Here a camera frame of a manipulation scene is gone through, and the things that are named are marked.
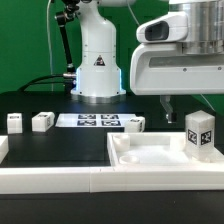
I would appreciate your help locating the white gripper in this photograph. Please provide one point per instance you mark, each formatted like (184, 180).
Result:
(162, 69)

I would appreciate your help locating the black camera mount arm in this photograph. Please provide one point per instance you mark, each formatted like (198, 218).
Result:
(62, 18)

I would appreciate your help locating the white fiducial marker sheet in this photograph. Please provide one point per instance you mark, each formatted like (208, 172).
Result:
(92, 120)

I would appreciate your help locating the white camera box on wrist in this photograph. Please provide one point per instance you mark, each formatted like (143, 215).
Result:
(172, 27)

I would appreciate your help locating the white square table top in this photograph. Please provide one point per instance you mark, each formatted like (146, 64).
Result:
(153, 149)

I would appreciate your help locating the white U-shaped workspace fence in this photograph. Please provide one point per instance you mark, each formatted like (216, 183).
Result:
(205, 176)

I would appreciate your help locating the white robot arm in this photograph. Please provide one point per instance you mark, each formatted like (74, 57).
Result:
(98, 78)

